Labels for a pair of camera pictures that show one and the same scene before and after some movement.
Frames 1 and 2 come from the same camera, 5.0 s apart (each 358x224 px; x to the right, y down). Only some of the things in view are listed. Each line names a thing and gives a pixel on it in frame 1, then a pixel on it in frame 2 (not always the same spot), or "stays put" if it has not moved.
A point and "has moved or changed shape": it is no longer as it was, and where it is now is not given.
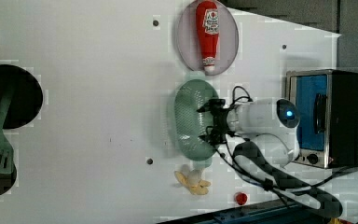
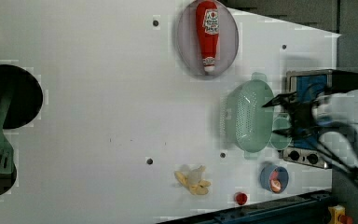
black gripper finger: x=208 y=137 -> x=287 y=133
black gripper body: x=217 y=133 -> x=302 y=121
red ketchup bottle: x=208 y=24 stays put
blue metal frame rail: x=268 y=213 stays put
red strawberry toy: x=240 y=198 stays put
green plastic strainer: x=189 y=122 has moved or changed shape
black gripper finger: x=205 y=108 -> x=281 y=100
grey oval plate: x=189 y=46 stays put
